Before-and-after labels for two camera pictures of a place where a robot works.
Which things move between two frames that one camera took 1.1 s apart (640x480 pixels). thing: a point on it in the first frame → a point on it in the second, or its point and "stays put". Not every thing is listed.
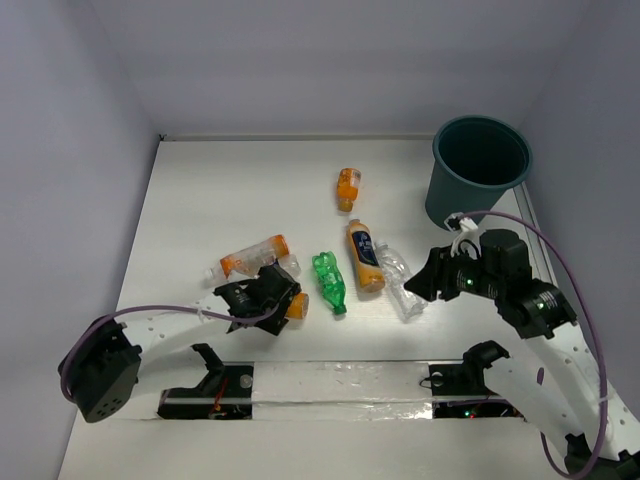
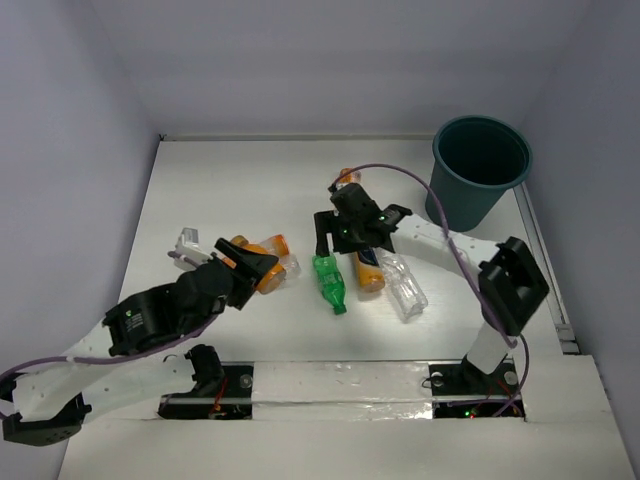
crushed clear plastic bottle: [397, 272] stays put
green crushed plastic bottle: [332, 281] stays put
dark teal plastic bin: [475, 160] stays put
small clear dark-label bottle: [291, 263] stays put
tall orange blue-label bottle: [369, 269] stays put
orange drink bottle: [299, 306] → [276, 246]
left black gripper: [275, 292] → [242, 272]
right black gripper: [435, 274] → [328, 221]
